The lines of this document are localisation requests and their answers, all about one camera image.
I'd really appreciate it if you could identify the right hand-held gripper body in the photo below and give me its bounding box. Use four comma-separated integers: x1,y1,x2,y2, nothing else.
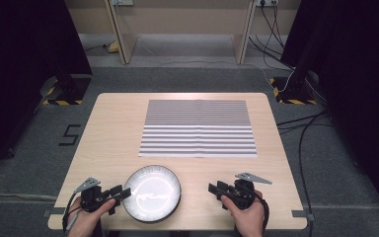
225,172,272,210

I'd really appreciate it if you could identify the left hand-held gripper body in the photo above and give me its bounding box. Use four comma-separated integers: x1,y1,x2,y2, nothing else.
73,177,115,213

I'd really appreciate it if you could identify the grey striped placemat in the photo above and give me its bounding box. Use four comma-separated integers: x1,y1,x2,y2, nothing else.
138,99,259,158

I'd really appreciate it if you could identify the person's left hand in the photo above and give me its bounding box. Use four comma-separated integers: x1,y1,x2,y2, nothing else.
66,196,116,237

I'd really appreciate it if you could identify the person's right hand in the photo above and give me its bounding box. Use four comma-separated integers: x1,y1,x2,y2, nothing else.
220,190,266,237

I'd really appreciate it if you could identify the grey tape strip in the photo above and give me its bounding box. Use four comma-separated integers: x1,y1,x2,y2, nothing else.
42,206,67,218
290,209,316,222

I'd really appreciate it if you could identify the black stand with striped base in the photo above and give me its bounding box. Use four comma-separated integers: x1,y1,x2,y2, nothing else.
39,58,93,107
268,48,320,106

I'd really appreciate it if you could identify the yellow floor object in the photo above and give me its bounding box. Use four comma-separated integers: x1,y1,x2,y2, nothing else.
106,39,120,54

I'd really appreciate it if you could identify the black curtain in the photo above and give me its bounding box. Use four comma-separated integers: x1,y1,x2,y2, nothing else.
0,0,93,176
279,0,379,226

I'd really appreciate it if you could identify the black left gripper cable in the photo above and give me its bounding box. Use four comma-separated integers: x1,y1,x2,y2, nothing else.
61,192,82,235

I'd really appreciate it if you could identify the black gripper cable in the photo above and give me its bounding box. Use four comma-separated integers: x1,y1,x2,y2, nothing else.
243,182,271,233
61,192,82,235

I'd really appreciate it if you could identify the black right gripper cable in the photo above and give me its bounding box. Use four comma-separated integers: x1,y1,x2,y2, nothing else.
243,182,271,233

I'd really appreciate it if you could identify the black floor cable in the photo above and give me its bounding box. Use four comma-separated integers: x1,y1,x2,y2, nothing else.
275,110,335,237

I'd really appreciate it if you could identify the bundle of black wall cables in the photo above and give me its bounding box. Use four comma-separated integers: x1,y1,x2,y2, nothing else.
247,2,295,72

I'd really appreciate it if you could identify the light wooden desk frame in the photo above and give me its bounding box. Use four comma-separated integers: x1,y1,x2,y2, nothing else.
63,0,302,65

